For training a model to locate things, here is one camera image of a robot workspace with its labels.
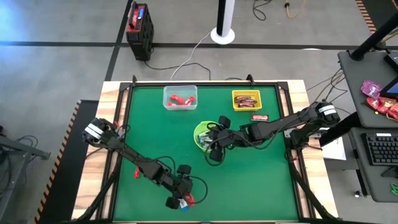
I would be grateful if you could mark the clear plastic bin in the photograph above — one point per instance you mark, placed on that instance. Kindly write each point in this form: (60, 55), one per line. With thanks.
(180, 91)

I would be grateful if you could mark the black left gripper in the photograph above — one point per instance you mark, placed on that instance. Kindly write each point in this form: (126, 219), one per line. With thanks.
(183, 186)

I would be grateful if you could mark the red candy bag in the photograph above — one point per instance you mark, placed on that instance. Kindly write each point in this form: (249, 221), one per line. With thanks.
(381, 105)

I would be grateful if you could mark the black metal table frame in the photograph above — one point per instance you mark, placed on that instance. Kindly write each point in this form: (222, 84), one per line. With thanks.
(202, 83)

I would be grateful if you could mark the green table mat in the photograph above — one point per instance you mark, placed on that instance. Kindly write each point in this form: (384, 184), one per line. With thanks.
(248, 180)

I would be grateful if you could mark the black diagonal support bar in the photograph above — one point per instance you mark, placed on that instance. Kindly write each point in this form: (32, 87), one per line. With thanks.
(342, 127)

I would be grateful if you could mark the yellow plastic basket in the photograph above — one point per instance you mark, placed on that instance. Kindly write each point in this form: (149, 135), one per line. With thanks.
(258, 93)

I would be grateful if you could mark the black hazard-edged floor mat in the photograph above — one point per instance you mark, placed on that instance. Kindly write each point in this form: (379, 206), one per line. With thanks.
(68, 186)

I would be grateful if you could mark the black red tool case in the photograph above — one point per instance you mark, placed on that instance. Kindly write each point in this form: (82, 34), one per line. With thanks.
(141, 37)

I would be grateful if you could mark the white black pole stand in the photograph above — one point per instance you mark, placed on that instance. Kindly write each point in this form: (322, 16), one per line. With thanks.
(224, 15)

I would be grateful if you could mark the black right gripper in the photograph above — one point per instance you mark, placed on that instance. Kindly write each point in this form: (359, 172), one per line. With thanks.
(227, 138)

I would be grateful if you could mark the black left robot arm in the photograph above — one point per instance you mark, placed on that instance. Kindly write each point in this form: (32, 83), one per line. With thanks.
(140, 161)

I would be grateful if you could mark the black tablet screen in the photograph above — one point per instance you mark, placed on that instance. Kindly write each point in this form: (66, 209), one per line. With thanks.
(392, 90)

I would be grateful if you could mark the white paper sheet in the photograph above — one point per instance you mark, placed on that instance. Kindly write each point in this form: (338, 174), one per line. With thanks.
(334, 151)

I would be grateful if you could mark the black keyboard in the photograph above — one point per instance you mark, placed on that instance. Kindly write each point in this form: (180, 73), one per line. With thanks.
(382, 149)

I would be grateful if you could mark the green halloween bucket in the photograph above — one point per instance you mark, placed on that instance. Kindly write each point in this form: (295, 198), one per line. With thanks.
(197, 133)

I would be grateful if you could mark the purple candy bag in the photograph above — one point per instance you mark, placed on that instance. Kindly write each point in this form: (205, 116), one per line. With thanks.
(371, 88)

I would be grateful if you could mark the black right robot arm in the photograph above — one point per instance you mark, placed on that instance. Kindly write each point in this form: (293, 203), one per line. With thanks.
(280, 124)

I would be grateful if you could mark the dark grey desk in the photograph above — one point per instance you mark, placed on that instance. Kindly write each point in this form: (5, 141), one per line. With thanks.
(373, 183)

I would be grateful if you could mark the grey metal stand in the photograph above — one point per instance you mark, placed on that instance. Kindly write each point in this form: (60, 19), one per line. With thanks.
(18, 146)

